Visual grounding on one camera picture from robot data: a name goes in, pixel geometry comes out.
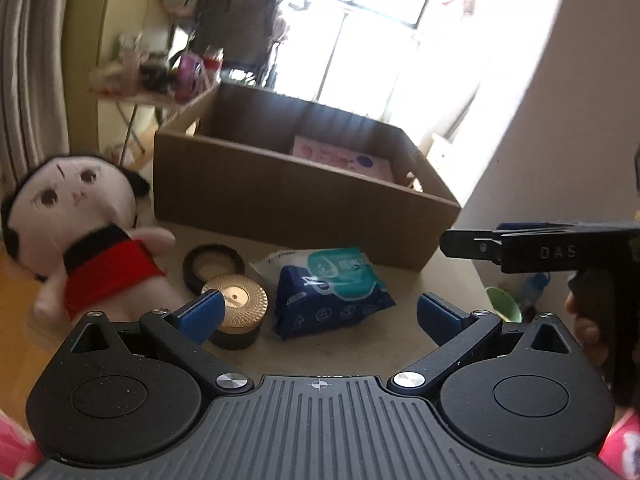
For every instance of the green bowl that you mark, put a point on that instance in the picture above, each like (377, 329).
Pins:
(504, 305)

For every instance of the plush doll with red scarf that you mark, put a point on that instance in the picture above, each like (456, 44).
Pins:
(72, 223)

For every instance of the person's right hand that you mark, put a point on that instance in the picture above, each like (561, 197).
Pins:
(590, 303)

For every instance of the blue wet wipes pack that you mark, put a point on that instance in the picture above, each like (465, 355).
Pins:
(321, 289)

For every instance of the purple plastic cup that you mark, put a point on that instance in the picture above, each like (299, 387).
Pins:
(189, 82)

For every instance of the black round tin lid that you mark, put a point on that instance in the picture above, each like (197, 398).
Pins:
(205, 262)

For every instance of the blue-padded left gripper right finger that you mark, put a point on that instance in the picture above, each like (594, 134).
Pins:
(462, 338)

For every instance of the folding side table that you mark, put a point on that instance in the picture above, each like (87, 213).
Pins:
(153, 87)

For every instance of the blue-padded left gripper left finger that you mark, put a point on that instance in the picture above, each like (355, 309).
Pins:
(178, 337)

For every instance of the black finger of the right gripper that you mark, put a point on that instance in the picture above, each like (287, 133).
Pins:
(481, 245)

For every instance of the black jar with gold lid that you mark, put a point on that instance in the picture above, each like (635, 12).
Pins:
(246, 304)

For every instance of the blue water bottle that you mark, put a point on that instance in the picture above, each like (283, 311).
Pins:
(531, 290)

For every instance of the brown cardboard box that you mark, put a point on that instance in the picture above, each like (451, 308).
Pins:
(225, 164)

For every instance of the beige curtain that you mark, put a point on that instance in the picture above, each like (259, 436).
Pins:
(33, 112)

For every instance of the pink notebook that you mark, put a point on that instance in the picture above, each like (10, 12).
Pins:
(342, 158)

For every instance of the red-lidded jar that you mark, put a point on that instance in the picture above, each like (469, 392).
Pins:
(213, 58)

